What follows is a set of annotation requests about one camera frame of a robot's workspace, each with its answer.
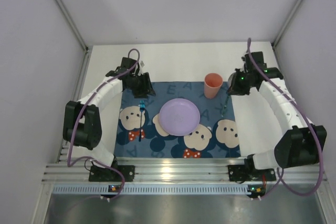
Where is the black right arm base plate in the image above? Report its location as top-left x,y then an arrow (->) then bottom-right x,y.
227,165 -> 276,184

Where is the coral plastic cup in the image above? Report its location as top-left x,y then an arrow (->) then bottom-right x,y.
204,73 -> 223,99

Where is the blue bear print placemat cloth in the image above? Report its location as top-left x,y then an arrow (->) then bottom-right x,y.
114,81 -> 240,158

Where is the purple plastic plate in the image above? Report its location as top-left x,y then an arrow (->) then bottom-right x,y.
159,98 -> 200,136

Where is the metal spoon patterned handle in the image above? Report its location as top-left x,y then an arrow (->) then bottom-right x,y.
221,94 -> 230,117

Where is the blue plastic fork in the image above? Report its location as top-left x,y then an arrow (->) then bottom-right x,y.
139,100 -> 145,142

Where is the blue slotted cable duct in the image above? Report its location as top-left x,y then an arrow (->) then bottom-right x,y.
52,184 -> 262,195

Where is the left aluminium frame post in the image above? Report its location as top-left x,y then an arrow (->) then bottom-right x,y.
54,0 -> 88,52

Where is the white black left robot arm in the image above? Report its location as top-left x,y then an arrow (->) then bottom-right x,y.
62,56 -> 155,168

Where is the aluminium frame post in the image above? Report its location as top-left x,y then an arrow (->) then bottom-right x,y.
54,0 -> 88,52
271,0 -> 305,49

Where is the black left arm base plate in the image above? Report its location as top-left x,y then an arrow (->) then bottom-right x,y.
88,165 -> 135,182

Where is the right aluminium frame post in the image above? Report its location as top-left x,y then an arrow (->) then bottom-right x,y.
271,0 -> 305,49

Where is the aluminium mounting rail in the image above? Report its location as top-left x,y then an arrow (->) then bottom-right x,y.
41,157 -> 328,184

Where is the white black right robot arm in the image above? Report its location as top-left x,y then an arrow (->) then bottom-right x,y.
228,51 -> 327,170

